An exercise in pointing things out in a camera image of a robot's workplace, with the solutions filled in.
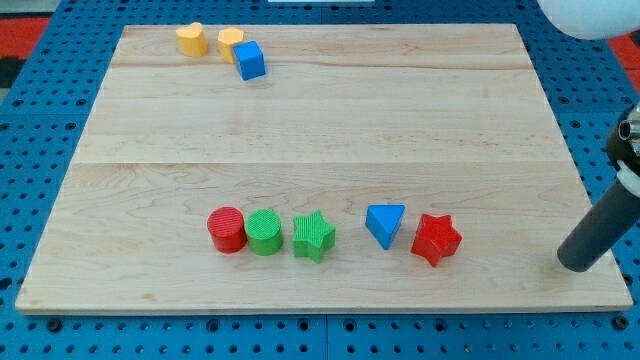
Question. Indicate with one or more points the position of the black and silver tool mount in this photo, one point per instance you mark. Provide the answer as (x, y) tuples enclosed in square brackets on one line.
[(623, 149)]

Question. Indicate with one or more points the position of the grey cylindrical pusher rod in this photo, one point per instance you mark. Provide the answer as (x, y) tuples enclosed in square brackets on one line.
[(604, 224)]

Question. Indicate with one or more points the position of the red star block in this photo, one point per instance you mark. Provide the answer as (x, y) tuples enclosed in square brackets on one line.
[(435, 238)]

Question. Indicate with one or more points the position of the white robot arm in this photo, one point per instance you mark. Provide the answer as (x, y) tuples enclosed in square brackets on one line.
[(592, 19)]

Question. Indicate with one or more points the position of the green star block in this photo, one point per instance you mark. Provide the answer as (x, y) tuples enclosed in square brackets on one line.
[(313, 236)]

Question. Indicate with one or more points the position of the blue triangle block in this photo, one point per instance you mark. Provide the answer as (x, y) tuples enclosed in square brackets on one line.
[(383, 222)]

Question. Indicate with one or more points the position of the wooden board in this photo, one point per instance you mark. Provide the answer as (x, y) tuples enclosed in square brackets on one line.
[(444, 119)]

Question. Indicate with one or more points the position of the green cylinder block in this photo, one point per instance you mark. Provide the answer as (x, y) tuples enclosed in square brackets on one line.
[(264, 232)]

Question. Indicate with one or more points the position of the blue cube block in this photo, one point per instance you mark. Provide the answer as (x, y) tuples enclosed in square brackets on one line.
[(249, 60)]

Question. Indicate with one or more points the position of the red cylinder block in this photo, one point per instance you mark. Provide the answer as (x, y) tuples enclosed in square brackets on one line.
[(226, 228)]

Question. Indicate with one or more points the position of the yellow pentagon block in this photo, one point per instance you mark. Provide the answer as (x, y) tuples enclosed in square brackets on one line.
[(227, 39)]

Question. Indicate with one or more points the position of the yellow heart block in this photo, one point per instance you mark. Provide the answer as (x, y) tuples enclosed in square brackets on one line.
[(191, 40)]

